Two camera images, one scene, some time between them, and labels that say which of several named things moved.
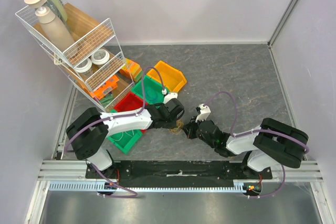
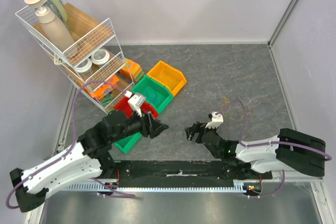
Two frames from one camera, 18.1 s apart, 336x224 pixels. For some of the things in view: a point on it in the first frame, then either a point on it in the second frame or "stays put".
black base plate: x=177 y=173 stays put
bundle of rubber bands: x=177 y=130 to x=226 y=106
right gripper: x=194 y=127 stays put
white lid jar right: x=100 y=57 stays put
